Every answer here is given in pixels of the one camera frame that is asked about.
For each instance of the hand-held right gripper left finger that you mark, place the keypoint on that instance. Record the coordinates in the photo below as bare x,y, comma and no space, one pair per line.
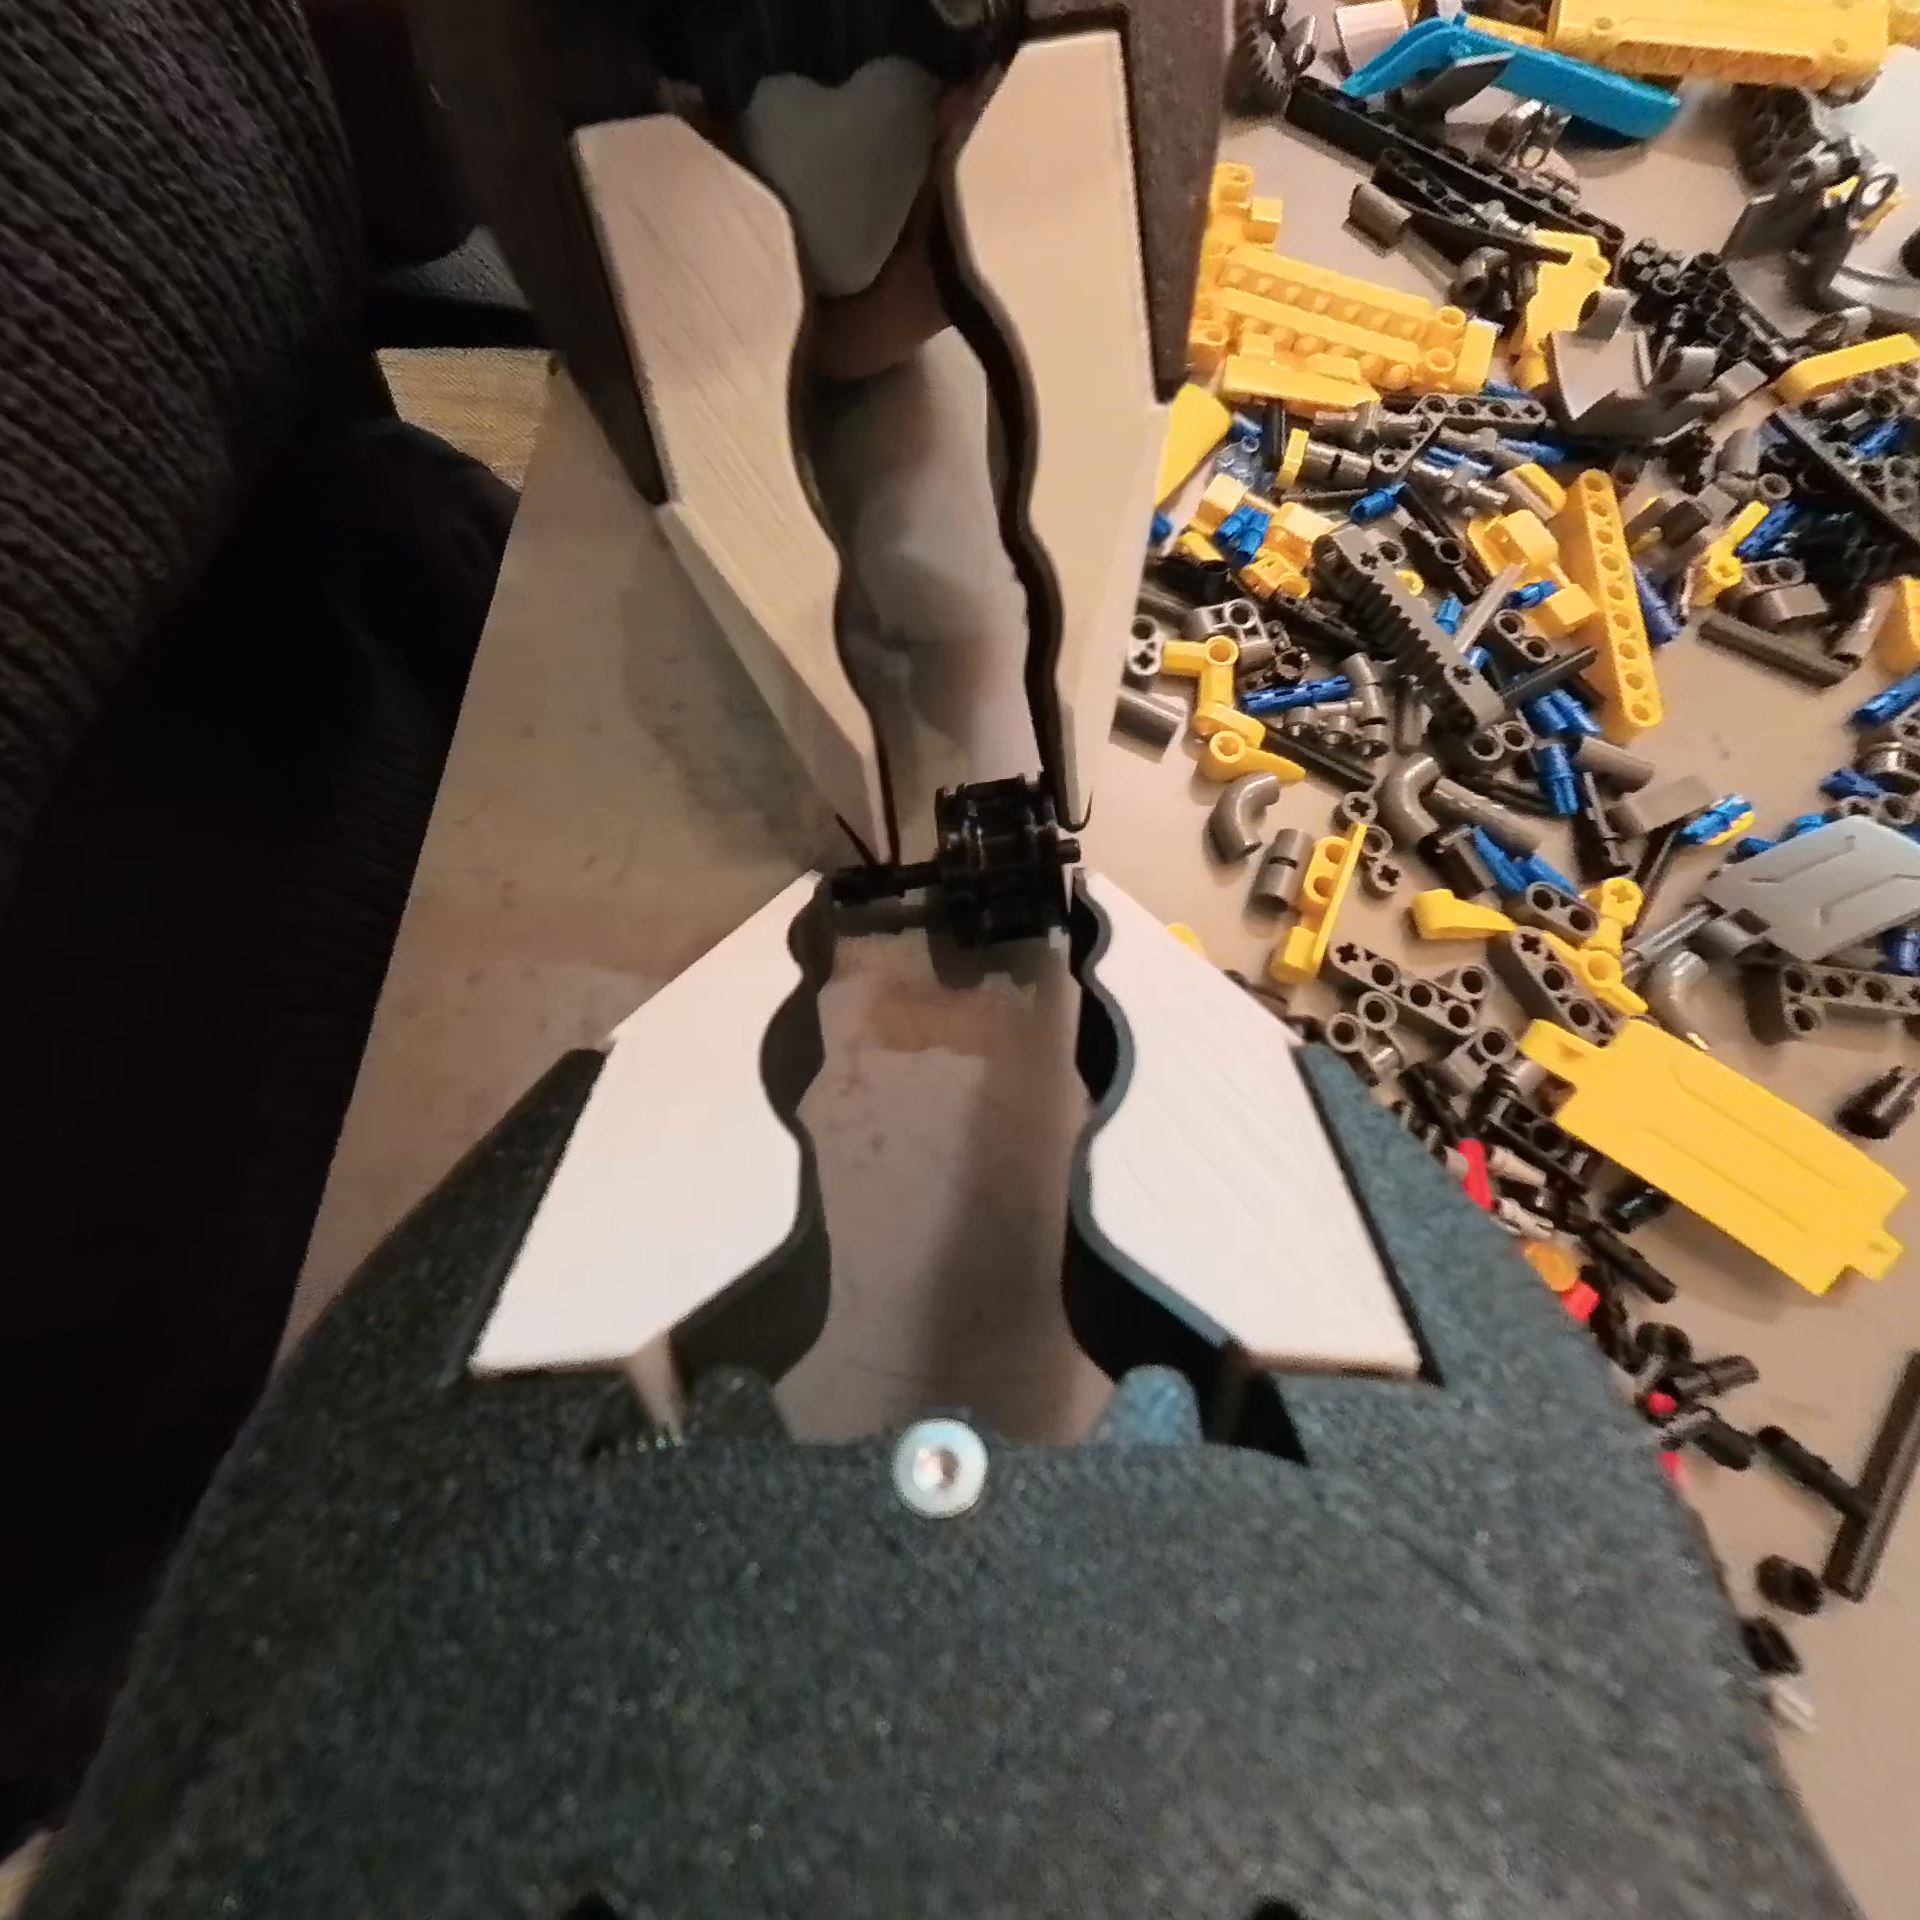
660,1184

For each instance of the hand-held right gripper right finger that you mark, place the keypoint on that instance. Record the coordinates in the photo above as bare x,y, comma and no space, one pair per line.
1245,1184

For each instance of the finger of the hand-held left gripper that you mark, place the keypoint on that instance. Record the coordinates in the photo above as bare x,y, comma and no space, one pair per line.
1073,298
705,375

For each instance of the black toy axle pin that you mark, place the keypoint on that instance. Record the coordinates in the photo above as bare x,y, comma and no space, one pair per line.
873,886

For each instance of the person's left hand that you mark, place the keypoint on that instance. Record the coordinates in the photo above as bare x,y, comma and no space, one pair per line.
887,331

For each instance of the yellow toy beam assembly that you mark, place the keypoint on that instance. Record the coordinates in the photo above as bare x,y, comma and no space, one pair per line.
1322,322

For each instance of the yellow toy panel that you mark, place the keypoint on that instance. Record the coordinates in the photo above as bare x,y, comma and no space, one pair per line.
1695,1154

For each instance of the blue curved toy beam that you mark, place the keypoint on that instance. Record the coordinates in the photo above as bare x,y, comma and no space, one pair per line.
1500,67

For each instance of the person's black knit sweater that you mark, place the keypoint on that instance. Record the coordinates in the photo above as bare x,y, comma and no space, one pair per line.
180,451

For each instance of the pile of toy building pieces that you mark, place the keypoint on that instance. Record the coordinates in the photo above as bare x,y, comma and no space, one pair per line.
1612,599

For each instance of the grey toy panel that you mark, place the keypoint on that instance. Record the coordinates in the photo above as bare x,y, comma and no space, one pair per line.
1799,886

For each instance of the black T-shaped toy piece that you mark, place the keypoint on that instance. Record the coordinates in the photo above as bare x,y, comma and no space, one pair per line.
1876,1477

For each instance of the long yellow toy frame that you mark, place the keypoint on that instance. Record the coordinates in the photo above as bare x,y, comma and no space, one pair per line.
1695,31

